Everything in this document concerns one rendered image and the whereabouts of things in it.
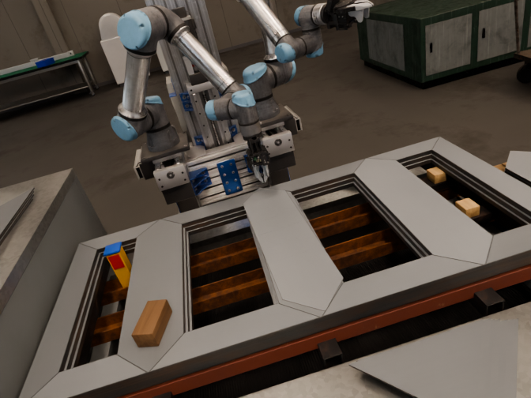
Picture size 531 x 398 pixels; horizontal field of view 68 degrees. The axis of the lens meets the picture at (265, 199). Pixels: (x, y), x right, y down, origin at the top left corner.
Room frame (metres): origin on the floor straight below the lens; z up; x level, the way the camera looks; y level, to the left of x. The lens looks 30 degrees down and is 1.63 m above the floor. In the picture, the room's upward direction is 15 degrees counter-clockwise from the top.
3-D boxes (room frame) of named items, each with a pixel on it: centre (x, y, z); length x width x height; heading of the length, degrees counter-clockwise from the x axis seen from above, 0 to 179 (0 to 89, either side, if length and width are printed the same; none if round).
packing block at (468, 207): (1.06, -0.66, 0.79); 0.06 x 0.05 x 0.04; 4
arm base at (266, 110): (1.84, -0.10, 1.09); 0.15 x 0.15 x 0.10
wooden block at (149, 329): (0.80, 0.38, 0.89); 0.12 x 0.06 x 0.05; 167
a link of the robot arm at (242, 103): (1.37, -0.01, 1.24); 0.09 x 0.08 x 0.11; 57
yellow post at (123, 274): (1.24, 0.59, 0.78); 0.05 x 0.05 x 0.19; 4
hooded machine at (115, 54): (10.18, 2.35, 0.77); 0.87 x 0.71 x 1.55; 96
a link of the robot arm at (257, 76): (1.84, -0.10, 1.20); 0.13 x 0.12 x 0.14; 122
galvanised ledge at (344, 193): (1.59, -0.20, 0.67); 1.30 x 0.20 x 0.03; 94
